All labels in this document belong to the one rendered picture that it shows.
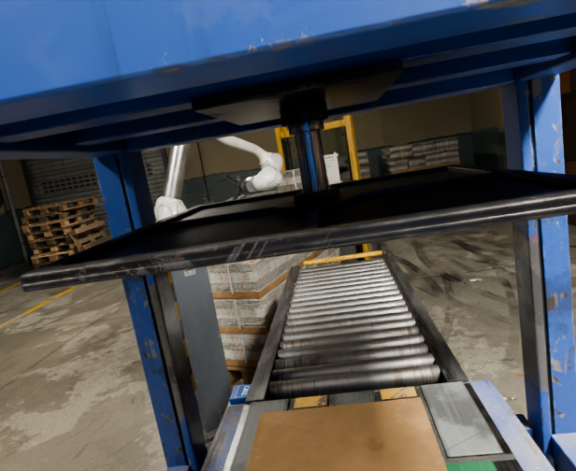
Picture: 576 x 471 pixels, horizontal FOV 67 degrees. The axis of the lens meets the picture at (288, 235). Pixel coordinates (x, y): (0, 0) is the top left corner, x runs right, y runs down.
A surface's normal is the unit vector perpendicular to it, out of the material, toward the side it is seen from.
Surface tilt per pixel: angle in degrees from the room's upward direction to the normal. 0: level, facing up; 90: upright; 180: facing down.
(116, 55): 90
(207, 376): 90
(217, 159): 90
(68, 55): 90
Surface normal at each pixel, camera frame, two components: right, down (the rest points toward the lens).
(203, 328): 0.51, 0.07
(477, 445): -0.17, -0.97
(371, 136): -0.09, 0.18
